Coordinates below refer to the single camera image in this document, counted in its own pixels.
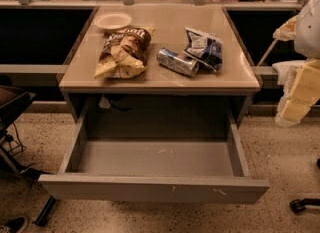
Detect blue white chip bag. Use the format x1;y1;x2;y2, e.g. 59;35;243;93
183;27;223;72

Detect silver blue redbull can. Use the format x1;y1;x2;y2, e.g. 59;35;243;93
157;48;199;77

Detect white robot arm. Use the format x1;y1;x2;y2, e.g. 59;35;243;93
273;0;320;127

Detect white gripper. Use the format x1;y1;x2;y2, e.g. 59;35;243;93
273;15;320;127

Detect grey desk cabinet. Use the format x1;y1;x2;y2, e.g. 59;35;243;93
59;3;261;121

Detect grey open top drawer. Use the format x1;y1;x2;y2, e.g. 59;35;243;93
40;96;269;204

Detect black sneaker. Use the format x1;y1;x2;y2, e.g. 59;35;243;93
0;216;28;233

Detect black chair left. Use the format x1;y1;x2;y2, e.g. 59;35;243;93
0;84;58;227

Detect white chair seat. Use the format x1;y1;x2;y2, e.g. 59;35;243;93
272;60;304;86

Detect black caster wheel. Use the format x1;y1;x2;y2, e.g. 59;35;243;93
289;198;320;214

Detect brown yellow chip bag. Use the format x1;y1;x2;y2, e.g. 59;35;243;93
94;27;155;80

